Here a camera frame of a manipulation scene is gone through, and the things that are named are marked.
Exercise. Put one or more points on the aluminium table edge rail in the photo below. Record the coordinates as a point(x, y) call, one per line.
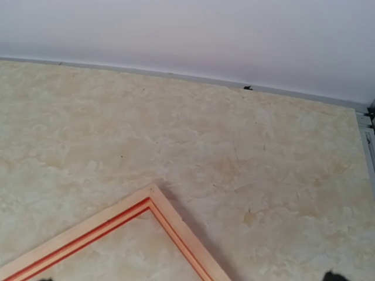
point(365, 120)

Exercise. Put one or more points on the wooden picture frame red edge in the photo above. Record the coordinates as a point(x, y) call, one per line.
point(149, 198)

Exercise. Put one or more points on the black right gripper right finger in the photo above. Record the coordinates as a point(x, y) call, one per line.
point(331, 276)

